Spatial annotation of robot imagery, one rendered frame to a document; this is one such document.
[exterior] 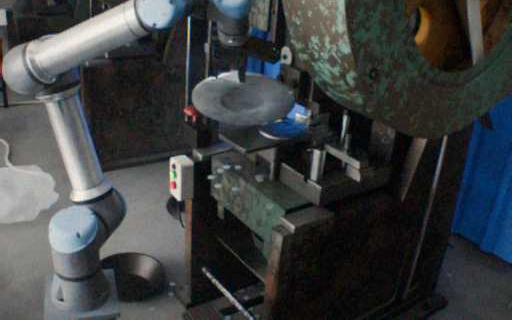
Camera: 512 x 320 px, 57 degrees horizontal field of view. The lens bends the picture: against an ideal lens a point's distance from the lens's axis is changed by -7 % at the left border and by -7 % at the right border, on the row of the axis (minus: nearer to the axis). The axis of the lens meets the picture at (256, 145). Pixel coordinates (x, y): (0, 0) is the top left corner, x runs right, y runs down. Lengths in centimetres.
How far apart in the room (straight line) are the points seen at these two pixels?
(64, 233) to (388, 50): 82
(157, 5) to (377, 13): 40
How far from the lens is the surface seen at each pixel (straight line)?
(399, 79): 104
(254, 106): 145
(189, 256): 184
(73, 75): 125
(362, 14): 91
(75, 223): 123
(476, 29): 128
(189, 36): 296
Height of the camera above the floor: 133
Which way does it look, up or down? 23 degrees down
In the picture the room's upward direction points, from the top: 5 degrees clockwise
